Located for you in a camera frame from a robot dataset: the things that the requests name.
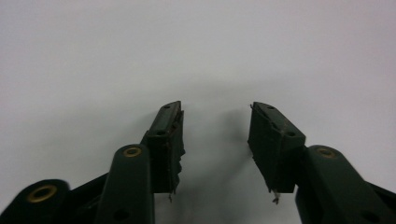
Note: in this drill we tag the white table sheet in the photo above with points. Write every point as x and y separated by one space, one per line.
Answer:
93 62

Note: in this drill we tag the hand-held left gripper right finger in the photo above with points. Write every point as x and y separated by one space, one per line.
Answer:
277 149

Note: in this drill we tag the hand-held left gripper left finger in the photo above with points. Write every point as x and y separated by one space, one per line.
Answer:
130 186

